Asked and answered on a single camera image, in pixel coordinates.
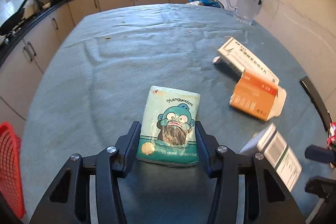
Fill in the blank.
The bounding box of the white grey printed box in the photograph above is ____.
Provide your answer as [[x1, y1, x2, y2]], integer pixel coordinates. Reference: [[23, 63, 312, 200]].
[[239, 123, 302, 192]]

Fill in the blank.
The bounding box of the green cartoon tissue pack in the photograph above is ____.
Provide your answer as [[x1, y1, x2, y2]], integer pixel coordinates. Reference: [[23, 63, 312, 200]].
[[137, 86, 201, 167]]

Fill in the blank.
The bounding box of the orange white medicine carton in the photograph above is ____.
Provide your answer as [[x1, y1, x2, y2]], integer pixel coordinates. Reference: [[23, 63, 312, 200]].
[[229, 69, 287, 121]]

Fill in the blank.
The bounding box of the long white medicine box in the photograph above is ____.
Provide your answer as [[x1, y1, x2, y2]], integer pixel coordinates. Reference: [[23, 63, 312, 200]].
[[213, 36, 280, 85]]

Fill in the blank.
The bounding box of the black chair back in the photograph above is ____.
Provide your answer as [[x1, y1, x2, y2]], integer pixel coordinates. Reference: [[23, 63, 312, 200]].
[[299, 76, 332, 131]]

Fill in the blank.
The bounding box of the grey blue table cloth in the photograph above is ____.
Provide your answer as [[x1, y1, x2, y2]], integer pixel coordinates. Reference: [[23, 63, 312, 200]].
[[21, 4, 332, 218]]

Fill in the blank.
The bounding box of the red plastic basket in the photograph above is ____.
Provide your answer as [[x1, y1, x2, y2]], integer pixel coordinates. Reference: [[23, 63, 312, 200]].
[[1, 122, 25, 220]]

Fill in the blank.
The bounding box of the blue plastic bag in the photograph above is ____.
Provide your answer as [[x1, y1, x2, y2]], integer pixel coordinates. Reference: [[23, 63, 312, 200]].
[[187, 0, 225, 9]]

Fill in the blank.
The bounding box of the black wok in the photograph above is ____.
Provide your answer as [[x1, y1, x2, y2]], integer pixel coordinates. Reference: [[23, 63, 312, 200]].
[[0, 0, 28, 36]]

